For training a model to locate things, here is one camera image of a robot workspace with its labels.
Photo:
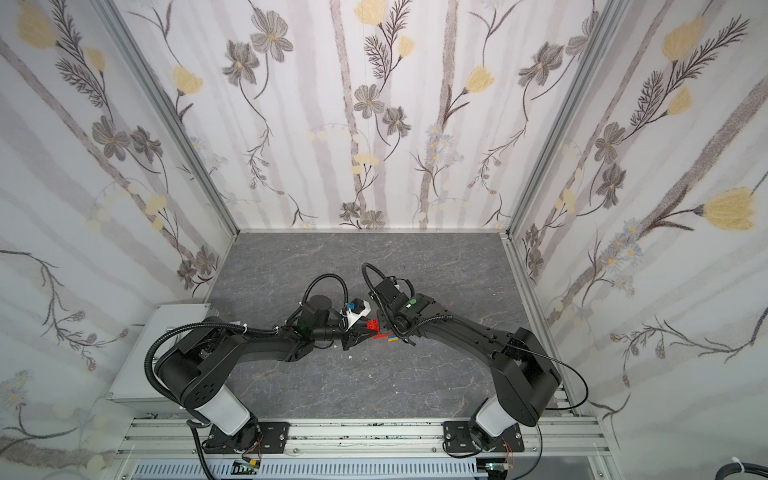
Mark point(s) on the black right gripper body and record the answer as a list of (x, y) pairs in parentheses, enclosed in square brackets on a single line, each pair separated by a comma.
[(397, 322)]

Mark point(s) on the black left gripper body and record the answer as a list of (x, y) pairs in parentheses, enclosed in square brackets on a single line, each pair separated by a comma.
[(350, 334)]

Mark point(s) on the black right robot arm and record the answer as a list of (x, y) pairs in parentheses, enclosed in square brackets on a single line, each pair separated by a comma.
[(524, 376)]

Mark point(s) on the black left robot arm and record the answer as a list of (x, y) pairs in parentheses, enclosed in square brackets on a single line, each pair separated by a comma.
[(191, 364)]

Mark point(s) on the small green circuit board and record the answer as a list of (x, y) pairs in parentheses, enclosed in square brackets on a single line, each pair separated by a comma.
[(245, 468)]

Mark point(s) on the grey metal control box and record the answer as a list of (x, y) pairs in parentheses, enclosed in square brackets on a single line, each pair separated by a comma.
[(131, 387)]

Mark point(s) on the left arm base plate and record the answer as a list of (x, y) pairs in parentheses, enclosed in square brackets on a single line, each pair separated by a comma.
[(253, 438)]

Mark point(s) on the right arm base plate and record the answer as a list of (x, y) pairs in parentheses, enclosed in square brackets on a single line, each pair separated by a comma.
[(462, 438)]

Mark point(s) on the white slotted cable duct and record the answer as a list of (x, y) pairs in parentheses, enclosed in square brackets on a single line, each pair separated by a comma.
[(361, 468)]

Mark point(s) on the aluminium frame rail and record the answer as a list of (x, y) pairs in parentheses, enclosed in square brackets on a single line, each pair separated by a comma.
[(358, 438)]

